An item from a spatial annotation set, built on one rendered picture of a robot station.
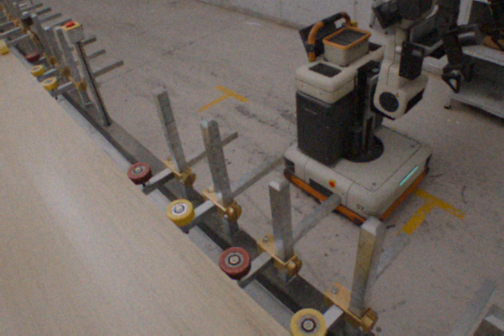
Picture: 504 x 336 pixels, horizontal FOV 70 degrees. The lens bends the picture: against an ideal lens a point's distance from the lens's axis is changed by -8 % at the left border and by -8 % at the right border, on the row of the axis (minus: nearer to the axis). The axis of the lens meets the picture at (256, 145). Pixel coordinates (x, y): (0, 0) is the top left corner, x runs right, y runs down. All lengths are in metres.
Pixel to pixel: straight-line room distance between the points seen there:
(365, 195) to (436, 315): 0.65
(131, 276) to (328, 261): 1.25
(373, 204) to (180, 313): 1.29
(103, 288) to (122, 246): 0.13
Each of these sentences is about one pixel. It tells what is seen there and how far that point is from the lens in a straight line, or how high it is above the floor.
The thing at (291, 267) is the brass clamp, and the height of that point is 0.82.
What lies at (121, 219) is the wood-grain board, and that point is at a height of 0.90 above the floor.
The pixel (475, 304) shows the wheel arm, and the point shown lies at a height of 0.85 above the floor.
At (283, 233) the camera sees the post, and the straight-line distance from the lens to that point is 0.99.
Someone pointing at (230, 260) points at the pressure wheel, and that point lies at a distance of 1.01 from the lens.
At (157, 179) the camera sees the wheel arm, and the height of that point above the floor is 0.83.
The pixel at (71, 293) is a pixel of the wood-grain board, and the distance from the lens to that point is 1.11.
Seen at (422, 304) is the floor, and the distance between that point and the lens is 2.02.
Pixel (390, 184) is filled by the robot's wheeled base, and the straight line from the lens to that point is 2.09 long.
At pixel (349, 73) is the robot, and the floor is 0.80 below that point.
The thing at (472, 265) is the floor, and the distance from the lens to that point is 2.23.
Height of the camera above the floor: 1.73
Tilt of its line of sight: 39 degrees down
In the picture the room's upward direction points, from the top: 7 degrees counter-clockwise
